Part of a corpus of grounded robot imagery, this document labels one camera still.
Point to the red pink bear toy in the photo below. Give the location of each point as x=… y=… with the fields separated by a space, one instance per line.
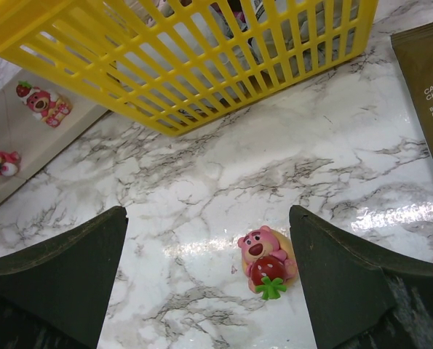
x=46 y=105

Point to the pink bear strawberry toy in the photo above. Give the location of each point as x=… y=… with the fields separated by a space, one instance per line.
x=268 y=262

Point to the small red pink toy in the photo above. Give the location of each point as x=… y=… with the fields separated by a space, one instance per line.
x=9 y=163

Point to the yellow plastic basket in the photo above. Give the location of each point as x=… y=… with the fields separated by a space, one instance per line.
x=76 y=45

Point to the beige three-tier shelf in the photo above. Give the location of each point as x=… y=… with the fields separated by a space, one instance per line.
x=36 y=142

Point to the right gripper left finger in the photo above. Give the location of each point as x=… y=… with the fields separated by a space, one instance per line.
x=55 y=294

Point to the brown coffee bag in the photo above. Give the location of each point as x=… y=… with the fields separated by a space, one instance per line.
x=414 y=51

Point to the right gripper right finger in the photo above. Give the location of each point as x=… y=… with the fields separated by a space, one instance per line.
x=359 y=294

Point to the grey cloth pack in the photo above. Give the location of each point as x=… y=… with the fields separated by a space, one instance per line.
x=254 y=45

